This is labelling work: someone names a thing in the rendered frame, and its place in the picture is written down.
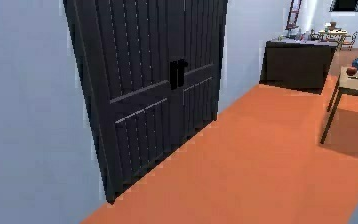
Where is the wooden chair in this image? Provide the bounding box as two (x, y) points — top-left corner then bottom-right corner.
(342, 31), (358, 51)

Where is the black double room door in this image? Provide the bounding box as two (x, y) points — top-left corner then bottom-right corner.
(62, 0), (229, 205)

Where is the black sideboard cabinet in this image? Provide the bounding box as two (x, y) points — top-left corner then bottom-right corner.
(259, 37), (339, 95)

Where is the beige table with dark legs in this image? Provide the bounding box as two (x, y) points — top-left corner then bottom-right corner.
(319, 65), (358, 145)

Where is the dark framed window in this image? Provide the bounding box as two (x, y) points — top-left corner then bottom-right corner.
(329, 0), (358, 13)

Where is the black door handle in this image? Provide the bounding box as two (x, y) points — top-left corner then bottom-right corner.
(169, 60), (179, 91)
(177, 58), (189, 88)

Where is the red framed wall picture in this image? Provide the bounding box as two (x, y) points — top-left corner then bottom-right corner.
(285, 0), (303, 31)

